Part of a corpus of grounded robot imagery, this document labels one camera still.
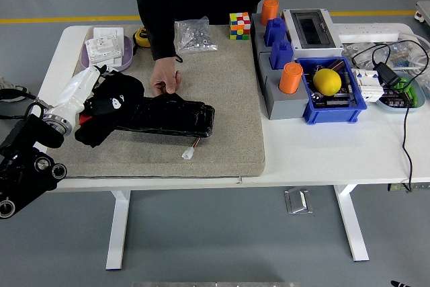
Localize person's right hand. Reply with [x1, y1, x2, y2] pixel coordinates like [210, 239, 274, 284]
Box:
[149, 57, 184, 96]

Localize orange plastic cylinder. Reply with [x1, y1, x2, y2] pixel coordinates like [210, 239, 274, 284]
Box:
[278, 62, 304, 95]
[260, 0, 281, 27]

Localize black rag with red patch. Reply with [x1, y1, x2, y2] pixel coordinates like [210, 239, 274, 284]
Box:
[74, 71, 146, 149]

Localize yellow ball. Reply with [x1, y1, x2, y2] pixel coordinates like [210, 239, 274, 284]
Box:
[312, 68, 343, 96]

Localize white cable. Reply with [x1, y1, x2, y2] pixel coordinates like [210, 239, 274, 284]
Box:
[398, 31, 430, 76]

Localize green plastic parts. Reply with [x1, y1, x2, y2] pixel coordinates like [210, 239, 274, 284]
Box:
[394, 77, 419, 106]

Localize black power adapter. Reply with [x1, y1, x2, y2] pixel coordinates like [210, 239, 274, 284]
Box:
[374, 61, 402, 89]

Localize metal floor plate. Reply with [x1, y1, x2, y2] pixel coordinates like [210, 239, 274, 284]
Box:
[284, 187, 314, 215]

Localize purple oval tray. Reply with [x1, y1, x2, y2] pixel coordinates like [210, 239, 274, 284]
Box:
[80, 35, 135, 73]

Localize black panel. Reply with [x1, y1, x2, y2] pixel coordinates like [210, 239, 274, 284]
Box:
[112, 93, 216, 138]

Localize yellow black tape measure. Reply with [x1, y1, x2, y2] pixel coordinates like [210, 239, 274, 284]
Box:
[131, 26, 152, 56]

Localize black adapter cord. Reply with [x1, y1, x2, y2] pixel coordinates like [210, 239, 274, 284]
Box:
[351, 40, 430, 194]

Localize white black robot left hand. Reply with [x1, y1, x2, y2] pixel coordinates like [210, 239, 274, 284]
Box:
[43, 64, 127, 123]

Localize light blue tray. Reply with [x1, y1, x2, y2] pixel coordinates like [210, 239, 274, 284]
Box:
[375, 71, 426, 114]

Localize blue plastic block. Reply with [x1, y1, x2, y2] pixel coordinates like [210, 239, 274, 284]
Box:
[263, 17, 288, 48]
[270, 39, 294, 71]

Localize clear bag of metal nuts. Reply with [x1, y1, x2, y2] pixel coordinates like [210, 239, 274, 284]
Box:
[173, 16, 218, 55]

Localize white connector with wires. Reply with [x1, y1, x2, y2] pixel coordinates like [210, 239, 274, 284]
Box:
[181, 137, 202, 161]

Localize grey electrical distribution box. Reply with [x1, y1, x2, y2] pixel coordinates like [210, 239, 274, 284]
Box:
[282, 8, 344, 59]

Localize white power strip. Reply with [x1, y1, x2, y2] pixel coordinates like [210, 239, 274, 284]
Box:
[331, 23, 400, 43]

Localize brown cylindrical capacitor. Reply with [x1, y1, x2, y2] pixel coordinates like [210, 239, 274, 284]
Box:
[327, 58, 345, 72]

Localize grey-brown mat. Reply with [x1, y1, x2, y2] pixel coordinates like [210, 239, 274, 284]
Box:
[43, 24, 266, 179]

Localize white scale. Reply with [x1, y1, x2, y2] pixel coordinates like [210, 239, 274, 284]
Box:
[413, 0, 430, 28]

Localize blue plastic bin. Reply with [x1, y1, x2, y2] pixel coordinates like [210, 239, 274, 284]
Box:
[296, 56, 368, 125]

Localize white wall switch plate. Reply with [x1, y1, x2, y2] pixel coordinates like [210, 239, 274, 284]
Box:
[84, 36, 124, 64]
[93, 27, 124, 42]
[88, 55, 122, 68]

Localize clear bag of small parts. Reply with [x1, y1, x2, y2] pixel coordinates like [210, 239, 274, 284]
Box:
[342, 40, 421, 69]

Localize multicolour puzzle cube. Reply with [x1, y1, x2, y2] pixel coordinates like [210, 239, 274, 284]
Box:
[229, 11, 252, 40]

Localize white table leg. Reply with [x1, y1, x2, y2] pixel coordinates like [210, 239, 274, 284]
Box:
[333, 184, 370, 263]
[105, 190, 132, 271]

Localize white circuit breaker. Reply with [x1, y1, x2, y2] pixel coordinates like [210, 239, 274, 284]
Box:
[351, 67, 385, 103]

